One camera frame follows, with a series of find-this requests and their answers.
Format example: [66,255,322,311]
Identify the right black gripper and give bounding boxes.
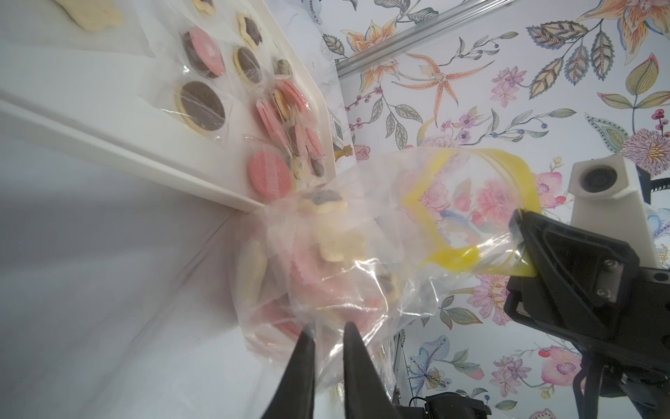
[504,211,669,418]

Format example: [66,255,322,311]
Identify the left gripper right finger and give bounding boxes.
[343,322,401,419]

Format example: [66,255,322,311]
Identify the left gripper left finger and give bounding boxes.
[262,328,316,419]

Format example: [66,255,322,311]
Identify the ziploc bag of cookies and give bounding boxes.
[230,147,541,388]

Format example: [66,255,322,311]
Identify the pile of poured cookies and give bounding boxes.
[158,1,334,212]

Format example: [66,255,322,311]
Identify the small golden bone charm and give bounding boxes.
[333,145,354,161]

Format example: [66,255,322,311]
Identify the small QR code box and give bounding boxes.
[328,108,345,150]

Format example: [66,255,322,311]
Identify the white rectangular tray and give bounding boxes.
[0,0,337,213]

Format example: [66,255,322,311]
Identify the plain star cookie on tray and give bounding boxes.
[54,0,124,33]

